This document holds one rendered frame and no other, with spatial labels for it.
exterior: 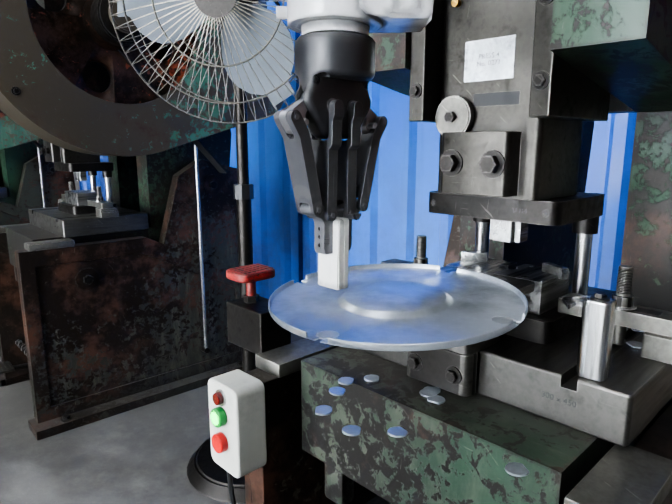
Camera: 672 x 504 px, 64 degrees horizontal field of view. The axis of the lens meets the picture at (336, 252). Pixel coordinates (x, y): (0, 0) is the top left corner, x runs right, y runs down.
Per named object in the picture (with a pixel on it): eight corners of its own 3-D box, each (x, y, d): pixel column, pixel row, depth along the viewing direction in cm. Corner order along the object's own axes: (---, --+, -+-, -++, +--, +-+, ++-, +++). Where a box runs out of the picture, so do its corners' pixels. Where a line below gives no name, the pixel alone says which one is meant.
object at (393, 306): (214, 315, 60) (213, 308, 59) (361, 259, 82) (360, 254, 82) (459, 381, 43) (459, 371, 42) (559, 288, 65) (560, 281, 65)
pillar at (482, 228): (482, 282, 90) (487, 197, 87) (470, 279, 91) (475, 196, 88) (489, 279, 91) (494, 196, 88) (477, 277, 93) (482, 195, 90)
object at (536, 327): (547, 345, 69) (549, 323, 69) (421, 311, 84) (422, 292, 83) (595, 318, 80) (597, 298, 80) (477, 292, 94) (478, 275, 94)
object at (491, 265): (539, 314, 72) (541, 281, 71) (445, 293, 83) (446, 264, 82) (567, 301, 79) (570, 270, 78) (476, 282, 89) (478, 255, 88)
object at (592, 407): (626, 449, 57) (632, 396, 56) (330, 340, 88) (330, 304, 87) (699, 368, 77) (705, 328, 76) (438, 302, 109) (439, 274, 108)
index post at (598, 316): (601, 383, 59) (610, 298, 57) (573, 375, 61) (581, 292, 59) (611, 375, 61) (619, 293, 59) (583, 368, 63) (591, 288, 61)
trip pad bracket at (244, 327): (264, 425, 86) (261, 307, 82) (230, 404, 93) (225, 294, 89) (293, 412, 90) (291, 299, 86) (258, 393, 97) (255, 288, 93)
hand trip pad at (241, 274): (244, 321, 85) (243, 274, 83) (223, 313, 89) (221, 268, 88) (279, 312, 90) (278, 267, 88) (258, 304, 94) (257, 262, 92)
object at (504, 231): (516, 243, 76) (518, 217, 75) (486, 239, 79) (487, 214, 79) (527, 241, 78) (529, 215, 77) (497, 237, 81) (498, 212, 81)
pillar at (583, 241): (583, 302, 78) (592, 205, 75) (568, 299, 80) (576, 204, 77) (589, 299, 80) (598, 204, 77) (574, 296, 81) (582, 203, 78)
